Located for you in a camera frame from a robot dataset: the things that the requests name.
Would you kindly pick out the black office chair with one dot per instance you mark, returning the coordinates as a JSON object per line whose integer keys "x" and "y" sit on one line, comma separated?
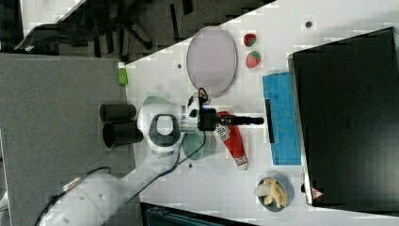
{"x": 87, "y": 21}

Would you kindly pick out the bowl of banana chips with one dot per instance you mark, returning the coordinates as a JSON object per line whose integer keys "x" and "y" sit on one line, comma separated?
{"x": 275, "y": 192}

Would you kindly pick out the red ketchup bottle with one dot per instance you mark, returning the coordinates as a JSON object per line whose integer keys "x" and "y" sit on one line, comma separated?
{"x": 231, "y": 137}

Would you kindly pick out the black camera box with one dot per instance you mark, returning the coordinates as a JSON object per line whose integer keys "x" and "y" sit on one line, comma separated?
{"x": 207, "y": 119}

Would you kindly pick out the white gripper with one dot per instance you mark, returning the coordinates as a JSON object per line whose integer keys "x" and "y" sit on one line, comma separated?
{"x": 239, "y": 120}

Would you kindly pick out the lilac round plate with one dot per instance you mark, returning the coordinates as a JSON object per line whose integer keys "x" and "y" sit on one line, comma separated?
{"x": 211, "y": 60}

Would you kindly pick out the black toaster oven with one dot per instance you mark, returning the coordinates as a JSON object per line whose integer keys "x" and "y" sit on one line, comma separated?
{"x": 335, "y": 113}

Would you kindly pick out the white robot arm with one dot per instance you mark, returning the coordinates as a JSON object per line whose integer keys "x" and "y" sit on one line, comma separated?
{"x": 92, "y": 199}

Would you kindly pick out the black cylinder upper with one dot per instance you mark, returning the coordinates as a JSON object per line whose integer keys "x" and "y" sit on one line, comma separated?
{"x": 117, "y": 112}

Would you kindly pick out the teal green cup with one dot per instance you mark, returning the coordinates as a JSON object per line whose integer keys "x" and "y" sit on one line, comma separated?
{"x": 200, "y": 145}

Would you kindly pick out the light red strawberry toy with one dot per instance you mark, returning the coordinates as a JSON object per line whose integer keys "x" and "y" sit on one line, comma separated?
{"x": 253, "y": 59}

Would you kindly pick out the green small bottle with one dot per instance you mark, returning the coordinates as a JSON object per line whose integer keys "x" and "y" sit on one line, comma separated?
{"x": 122, "y": 74}

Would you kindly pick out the dark red strawberry toy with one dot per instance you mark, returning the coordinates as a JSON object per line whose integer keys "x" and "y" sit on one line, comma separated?
{"x": 249, "y": 39}

